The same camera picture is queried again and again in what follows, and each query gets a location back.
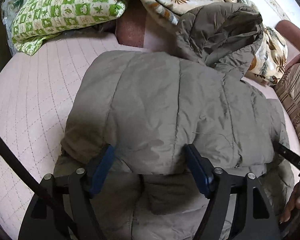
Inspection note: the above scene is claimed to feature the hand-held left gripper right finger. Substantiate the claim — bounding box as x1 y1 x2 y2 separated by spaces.
184 144 282 240

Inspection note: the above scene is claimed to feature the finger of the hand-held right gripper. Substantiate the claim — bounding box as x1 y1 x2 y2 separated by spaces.
272 141 300 174

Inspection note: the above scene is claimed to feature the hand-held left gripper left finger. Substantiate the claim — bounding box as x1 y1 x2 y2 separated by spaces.
17 144 115 240

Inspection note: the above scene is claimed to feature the grey-olive puffer jacket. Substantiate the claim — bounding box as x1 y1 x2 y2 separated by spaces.
52 2 300 240

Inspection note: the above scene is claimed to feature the person's right hand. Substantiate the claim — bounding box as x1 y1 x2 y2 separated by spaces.
279 179 300 224

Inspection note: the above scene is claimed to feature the brown striped cushion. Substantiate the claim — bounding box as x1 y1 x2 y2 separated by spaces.
274 62 300 160

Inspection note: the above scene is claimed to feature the pink quilted bed mattress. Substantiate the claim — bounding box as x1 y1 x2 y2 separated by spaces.
0 32 300 230

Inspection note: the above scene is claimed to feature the green patterned pillow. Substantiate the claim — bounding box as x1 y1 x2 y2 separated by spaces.
11 0 127 57

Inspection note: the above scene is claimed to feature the black strap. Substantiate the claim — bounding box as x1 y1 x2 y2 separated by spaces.
0 124 77 233

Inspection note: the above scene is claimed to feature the maroon bed frame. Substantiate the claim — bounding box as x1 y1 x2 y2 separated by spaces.
115 0 300 67

